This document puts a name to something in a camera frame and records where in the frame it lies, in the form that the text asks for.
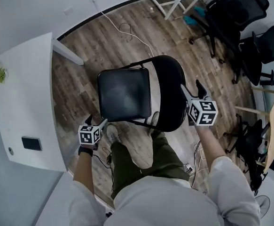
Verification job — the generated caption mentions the person's left forearm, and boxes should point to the person's left forearm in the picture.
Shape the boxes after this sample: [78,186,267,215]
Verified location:
[72,145,95,195]

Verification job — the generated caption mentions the thin black floor cable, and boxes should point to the thin black floor cable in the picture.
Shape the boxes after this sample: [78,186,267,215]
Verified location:
[118,22,134,42]

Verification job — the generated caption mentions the black folding chair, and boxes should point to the black folding chair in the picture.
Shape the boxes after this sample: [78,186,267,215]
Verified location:
[96,55,188,133]

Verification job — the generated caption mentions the white table frame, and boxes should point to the white table frame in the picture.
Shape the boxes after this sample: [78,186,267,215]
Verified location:
[149,0,213,21]

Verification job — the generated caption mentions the white table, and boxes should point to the white table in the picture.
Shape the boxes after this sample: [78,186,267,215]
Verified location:
[0,32,85,173]

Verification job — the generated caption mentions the black wrist watch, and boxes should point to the black wrist watch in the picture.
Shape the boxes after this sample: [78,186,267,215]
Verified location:
[78,146,94,157]

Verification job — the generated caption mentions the grey floor fan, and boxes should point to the grey floor fan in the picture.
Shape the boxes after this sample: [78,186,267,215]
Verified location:
[254,194,271,220]

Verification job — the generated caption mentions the black smartphone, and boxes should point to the black smartphone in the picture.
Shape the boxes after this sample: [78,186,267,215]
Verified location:
[21,137,43,152]

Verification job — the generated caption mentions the white floor cable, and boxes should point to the white floor cable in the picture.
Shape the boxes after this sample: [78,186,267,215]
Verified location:
[93,0,154,57]

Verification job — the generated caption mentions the black cable with adapter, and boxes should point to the black cable with adapter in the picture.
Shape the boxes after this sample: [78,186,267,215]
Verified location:
[93,146,116,191]

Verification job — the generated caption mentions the black office chair with armrests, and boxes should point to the black office chair with armrests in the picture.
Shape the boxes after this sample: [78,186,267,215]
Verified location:
[231,25,274,87]

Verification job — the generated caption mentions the person's olive green trousers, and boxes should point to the person's olive green trousers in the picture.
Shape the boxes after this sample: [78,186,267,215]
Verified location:
[110,130,190,200]

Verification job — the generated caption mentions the small black office chair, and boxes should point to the small black office chair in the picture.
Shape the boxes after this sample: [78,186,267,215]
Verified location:
[223,113,272,195]

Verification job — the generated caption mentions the bundle of floor cables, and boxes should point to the bundle of floor cables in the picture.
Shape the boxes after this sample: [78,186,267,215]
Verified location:
[190,140,209,189]

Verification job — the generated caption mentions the teal cloth duster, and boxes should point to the teal cloth duster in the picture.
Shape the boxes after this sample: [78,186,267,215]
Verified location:
[182,6,206,26]

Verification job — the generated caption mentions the person's right grey shoe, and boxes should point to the person's right grey shoe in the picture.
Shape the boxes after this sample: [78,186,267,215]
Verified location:
[148,111,161,131]

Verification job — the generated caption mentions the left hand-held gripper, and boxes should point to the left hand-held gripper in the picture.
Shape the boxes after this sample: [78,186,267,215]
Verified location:
[78,114,109,151]

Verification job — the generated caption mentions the person's right forearm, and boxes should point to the person's right forearm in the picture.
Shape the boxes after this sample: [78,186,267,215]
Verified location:
[195,125,223,174]

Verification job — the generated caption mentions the person's left grey shoe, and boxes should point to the person's left grey shoe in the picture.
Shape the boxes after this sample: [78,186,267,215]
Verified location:
[106,123,120,144]

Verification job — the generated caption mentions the large black mesh office chair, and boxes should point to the large black mesh office chair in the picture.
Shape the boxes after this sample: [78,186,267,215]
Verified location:
[188,0,270,65]

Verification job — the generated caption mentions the person's light grey shirt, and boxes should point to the person's light grey shirt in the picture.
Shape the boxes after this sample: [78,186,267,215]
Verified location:
[40,155,262,226]

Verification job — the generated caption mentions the person's grey shoe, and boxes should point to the person's grey shoe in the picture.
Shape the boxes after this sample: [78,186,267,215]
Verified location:
[106,123,120,144]
[148,111,161,131]

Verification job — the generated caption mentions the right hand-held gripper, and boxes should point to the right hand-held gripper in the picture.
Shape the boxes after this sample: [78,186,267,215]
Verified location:
[180,79,219,128]

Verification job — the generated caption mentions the white power strip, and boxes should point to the white power strip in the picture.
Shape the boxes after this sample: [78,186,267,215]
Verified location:
[183,163,195,174]

